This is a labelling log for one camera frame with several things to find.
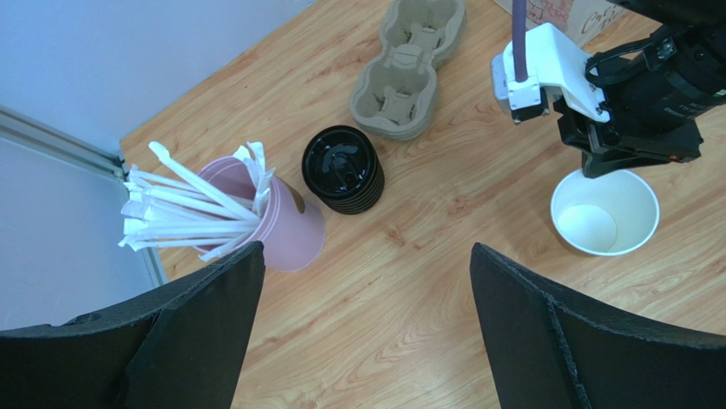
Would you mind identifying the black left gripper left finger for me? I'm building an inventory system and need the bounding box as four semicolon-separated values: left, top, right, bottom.
1;242;266;408

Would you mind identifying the white paper takeout bag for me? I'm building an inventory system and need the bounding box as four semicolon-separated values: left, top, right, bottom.
526;0;628;47

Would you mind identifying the pink cup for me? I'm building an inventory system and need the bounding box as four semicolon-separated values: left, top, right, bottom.
198;156;326;273

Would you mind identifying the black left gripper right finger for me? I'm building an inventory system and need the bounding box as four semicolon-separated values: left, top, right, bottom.
470;244;725;408

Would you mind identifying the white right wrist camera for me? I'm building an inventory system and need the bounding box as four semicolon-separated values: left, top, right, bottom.
490;23;611;124

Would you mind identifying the single paper coffee cup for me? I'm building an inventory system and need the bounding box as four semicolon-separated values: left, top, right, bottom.
550;170;660;256

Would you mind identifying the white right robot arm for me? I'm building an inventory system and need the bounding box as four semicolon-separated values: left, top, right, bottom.
554;0;725;179

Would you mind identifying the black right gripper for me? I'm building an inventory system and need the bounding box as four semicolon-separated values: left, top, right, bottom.
553;99;703;179

